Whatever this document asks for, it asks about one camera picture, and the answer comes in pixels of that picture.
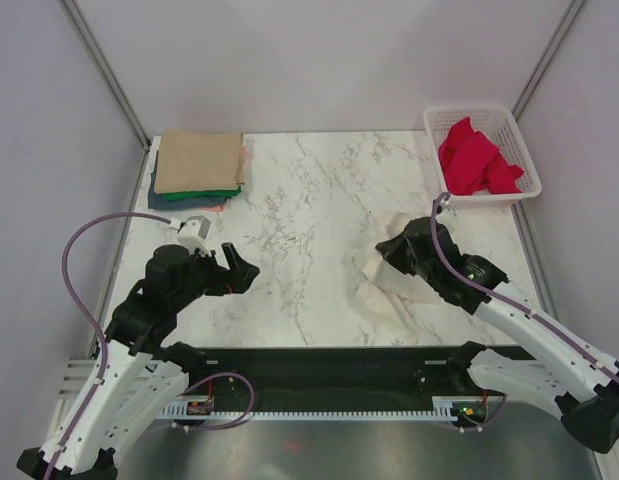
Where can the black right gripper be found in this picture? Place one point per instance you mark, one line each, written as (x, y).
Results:
(392, 250)

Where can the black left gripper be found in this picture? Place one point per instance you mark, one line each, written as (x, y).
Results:
(243, 274)

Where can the cream white t shirt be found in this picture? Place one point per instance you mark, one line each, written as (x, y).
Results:
(390, 300)

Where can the white plastic laundry basket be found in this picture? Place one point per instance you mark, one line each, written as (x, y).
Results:
(497, 123)

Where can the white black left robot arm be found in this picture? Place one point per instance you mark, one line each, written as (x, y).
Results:
(135, 377)

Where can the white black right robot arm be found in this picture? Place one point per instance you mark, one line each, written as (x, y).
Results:
(575, 382)

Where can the folded salmon pink t shirt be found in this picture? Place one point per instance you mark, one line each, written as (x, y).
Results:
(245, 157)

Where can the folded green t shirt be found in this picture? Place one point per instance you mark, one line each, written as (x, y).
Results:
(178, 196)

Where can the folded blue grey t shirt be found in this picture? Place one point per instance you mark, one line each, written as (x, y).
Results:
(155, 202)

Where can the red t shirt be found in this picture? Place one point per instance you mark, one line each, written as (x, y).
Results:
(470, 163)

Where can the folded tan t shirt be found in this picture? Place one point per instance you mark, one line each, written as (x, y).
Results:
(194, 161)

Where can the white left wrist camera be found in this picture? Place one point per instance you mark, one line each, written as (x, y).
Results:
(192, 234)

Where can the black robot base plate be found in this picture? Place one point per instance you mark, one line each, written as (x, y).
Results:
(293, 379)

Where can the white slotted cable duct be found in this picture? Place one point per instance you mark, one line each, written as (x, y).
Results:
(435, 411)

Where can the left aluminium frame post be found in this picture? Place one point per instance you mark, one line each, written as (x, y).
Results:
(86, 36)

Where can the aluminium frame post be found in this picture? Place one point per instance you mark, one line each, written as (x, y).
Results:
(86, 36)
(560, 34)

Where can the right aluminium frame post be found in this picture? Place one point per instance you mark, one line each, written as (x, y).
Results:
(560, 34)

